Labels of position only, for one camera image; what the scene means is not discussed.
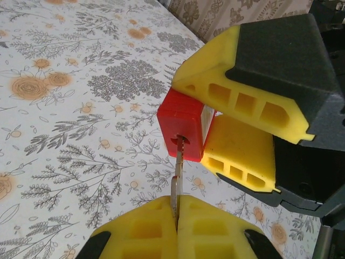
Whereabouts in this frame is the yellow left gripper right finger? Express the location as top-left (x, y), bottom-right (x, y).
top-left (177, 195), bottom-right (284, 259)

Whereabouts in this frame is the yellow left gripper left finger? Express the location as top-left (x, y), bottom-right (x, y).
top-left (77, 196), bottom-right (178, 259)

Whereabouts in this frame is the small silver key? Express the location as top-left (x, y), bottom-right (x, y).
top-left (170, 134), bottom-right (187, 224)

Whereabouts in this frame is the red padlock with steel shackle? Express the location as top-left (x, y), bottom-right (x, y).
top-left (156, 88), bottom-right (216, 162)

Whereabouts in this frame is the floral patterned table cover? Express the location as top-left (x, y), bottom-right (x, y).
top-left (0, 0), bottom-right (324, 259)

